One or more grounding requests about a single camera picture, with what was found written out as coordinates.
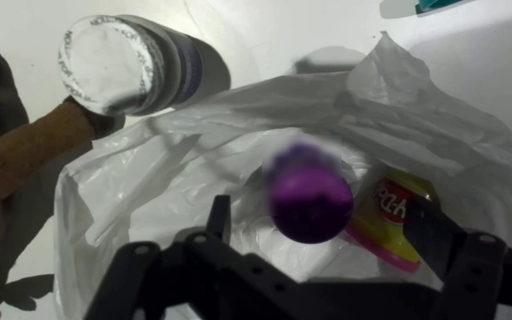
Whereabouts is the white lid pill bottle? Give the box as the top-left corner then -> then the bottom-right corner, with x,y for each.
57,13 -> 233,118

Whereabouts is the brown moose plush toy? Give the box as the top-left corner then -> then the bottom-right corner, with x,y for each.
0,47 -> 128,313

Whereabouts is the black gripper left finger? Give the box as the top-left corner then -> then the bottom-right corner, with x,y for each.
84,194 -> 342,320

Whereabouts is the white plastic bag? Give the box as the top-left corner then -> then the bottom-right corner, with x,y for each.
54,32 -> 512,320

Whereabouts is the purple toy fruit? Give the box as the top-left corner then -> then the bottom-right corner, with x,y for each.
267,143 -> 356,246

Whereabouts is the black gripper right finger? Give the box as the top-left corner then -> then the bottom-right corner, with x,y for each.
404,196 -> 512,320

